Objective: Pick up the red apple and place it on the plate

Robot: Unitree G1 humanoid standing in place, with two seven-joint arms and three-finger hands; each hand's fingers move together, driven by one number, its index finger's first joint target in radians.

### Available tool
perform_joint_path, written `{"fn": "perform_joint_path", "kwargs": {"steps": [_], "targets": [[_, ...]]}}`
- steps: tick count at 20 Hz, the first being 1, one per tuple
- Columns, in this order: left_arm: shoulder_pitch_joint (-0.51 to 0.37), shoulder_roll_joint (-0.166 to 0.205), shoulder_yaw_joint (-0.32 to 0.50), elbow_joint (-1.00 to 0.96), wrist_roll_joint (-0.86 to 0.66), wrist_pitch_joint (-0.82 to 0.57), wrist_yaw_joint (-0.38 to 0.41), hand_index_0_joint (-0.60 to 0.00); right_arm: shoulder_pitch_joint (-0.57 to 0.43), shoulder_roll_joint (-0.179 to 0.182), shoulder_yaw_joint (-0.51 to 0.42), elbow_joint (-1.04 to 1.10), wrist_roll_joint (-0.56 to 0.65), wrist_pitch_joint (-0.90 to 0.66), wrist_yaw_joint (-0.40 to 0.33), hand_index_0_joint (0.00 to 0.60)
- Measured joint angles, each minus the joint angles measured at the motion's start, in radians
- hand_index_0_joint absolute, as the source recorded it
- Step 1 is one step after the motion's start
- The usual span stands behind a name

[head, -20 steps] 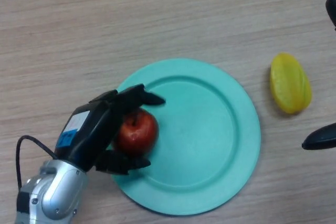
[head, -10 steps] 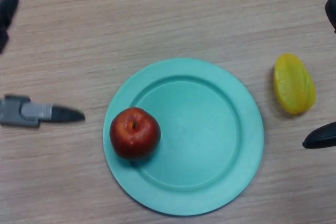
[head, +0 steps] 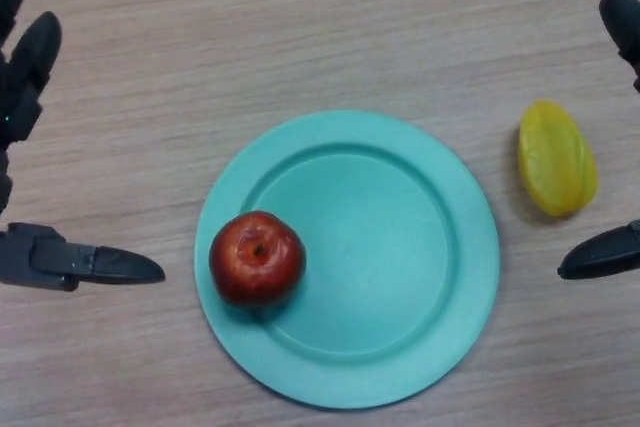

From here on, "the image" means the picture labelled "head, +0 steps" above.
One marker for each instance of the red apple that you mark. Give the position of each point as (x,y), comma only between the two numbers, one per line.
(257,259)

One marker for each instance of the yellow starfruit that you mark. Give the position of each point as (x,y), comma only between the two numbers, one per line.
(556,159)

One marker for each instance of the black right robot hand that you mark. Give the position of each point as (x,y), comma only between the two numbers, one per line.
(607,254)

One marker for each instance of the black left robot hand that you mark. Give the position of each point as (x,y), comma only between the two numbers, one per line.
(27,82)

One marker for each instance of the green round plate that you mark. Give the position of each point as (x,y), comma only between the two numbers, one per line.
(360,267)

